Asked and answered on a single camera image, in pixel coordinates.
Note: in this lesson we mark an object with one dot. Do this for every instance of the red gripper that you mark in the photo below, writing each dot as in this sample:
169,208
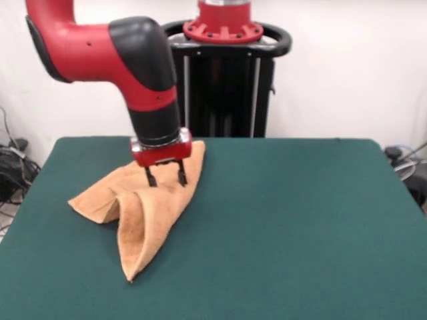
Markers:
163,155

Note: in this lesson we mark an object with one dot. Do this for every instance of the tan terry towel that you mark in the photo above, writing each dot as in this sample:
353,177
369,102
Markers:
150,213

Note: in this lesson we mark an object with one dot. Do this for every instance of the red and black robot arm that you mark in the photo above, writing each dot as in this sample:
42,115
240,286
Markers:
116,60

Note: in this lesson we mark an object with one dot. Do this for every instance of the dark green table cloth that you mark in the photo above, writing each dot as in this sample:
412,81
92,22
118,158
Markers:
300,216

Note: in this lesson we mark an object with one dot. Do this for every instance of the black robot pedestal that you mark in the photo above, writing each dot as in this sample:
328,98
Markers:
227,83

